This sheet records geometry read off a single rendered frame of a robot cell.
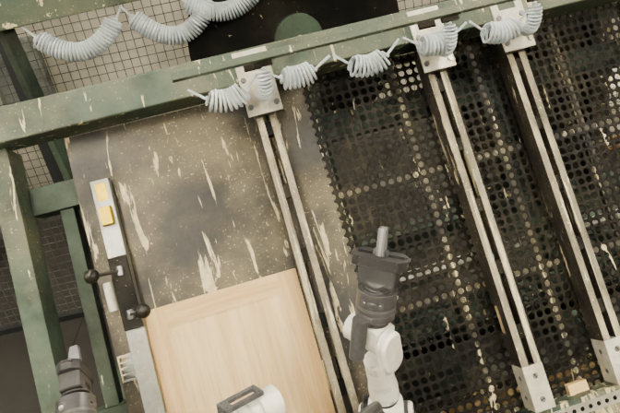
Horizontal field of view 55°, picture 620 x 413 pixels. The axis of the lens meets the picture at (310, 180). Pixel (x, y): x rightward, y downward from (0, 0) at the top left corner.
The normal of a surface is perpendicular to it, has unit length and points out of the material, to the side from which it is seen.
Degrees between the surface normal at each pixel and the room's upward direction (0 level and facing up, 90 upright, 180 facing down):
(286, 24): 90
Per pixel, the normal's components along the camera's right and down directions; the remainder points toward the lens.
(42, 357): 0.09, -0.15
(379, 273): -0.35, 0.26
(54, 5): 0.22, 0.37
